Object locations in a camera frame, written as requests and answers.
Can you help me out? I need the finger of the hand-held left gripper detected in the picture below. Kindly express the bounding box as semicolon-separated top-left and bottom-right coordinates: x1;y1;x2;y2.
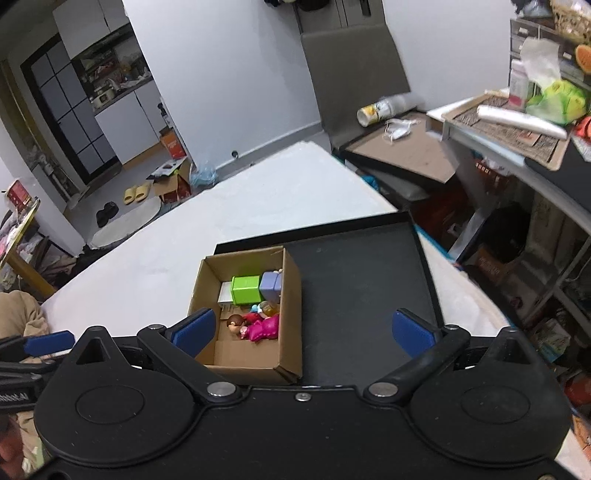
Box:
0;359;59;376
0;330;76;361

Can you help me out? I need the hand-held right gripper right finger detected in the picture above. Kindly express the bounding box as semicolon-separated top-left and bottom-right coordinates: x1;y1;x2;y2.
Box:
364;308;548;403

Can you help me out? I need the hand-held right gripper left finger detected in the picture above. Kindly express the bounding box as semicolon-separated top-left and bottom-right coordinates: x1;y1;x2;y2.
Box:
69;308;243;402

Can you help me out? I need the brown-haired figurine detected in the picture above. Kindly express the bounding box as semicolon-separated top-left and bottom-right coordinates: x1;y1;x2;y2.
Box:
225;312;259;340

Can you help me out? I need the brown cardboard box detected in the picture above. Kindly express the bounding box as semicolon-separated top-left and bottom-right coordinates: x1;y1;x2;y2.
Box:
187;246;304;385

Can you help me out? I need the green hexagonal box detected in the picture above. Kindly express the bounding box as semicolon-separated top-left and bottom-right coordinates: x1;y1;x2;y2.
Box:
230;275;262;306

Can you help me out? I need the pink dress figurine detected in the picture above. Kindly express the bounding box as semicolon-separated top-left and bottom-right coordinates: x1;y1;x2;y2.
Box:
240;300;281;343

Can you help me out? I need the black shallow tray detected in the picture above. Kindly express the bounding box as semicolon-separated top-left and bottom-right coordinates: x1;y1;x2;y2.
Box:
213;210;447;385

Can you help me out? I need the lilac charger block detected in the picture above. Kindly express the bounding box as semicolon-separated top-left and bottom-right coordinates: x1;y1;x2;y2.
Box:
259;271;284;304

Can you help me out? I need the beige cloth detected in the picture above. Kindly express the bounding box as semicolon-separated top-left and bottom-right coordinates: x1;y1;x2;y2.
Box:
0;291;51;344

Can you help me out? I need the round table with yellow rim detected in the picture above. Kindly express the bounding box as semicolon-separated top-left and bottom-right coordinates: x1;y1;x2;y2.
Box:
0;196;57;302

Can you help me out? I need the white round rug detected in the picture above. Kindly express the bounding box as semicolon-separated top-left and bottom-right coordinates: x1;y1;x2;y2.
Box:
89;198;161;251

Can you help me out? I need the cardboard box with flaps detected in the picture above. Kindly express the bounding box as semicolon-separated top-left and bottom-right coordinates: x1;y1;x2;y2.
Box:
147;158;193;204

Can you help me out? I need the blue plastic bag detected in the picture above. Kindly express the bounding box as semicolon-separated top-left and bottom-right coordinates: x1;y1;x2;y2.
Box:
189;161;219;188

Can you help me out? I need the black lid with brown inside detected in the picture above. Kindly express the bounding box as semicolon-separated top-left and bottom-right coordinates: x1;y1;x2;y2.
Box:
338;110;463;186

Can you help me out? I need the orange carton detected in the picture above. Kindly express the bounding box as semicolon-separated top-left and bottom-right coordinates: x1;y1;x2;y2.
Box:
159;127;188;161

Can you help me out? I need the white face mask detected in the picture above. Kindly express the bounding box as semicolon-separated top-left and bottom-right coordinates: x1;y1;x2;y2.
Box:
383;117;419;142

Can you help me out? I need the woven brown mat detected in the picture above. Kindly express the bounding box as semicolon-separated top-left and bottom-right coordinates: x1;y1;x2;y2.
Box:
442;91;579;172

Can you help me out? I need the clear bottle with yellow contents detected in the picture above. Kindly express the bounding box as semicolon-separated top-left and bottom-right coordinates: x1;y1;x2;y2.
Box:
357;93;424;128

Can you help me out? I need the black framed glass door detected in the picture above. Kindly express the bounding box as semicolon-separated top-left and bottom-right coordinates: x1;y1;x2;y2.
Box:
20;33;123;186

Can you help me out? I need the roll of clear plastic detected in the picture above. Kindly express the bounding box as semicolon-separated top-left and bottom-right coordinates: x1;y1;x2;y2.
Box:
475;104;570;140

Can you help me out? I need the grey chair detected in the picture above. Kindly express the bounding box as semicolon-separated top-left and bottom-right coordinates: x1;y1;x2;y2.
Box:
299;20;413;145

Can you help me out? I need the white medicine bottle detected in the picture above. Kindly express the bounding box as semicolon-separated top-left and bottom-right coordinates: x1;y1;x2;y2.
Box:
508;60;537;110

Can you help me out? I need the green plastic bag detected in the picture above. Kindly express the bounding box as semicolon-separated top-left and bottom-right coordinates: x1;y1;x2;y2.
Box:
526;79;590;126

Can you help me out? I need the white tissue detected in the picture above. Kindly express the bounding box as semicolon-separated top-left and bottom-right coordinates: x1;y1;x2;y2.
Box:
519;37;563;89

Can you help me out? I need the wicker basket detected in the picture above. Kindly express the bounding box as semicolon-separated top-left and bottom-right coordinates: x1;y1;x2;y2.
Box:
549;0;591;43

